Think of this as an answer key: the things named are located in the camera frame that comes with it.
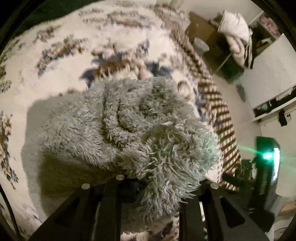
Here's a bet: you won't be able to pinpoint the black device with green light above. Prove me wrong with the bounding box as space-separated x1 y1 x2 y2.
222 136 282 209

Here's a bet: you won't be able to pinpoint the grey round container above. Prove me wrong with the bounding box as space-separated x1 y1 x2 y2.
193 37 210 55

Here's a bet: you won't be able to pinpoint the grey fluffy fleece pants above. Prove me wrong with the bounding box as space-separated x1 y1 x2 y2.
43 77 222 222

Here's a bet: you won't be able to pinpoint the cream floral fleece blanket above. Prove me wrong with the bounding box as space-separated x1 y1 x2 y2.
0 0 223 241

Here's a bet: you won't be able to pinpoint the brown checkered bed cover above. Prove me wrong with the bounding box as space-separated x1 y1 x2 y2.
147 4 242 191

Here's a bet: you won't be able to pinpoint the brown wooden cabinet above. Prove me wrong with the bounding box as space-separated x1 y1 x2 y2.
187 11 243 83

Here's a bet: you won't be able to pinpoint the pile of white bedding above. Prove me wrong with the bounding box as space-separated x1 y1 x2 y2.
217 10 253 69

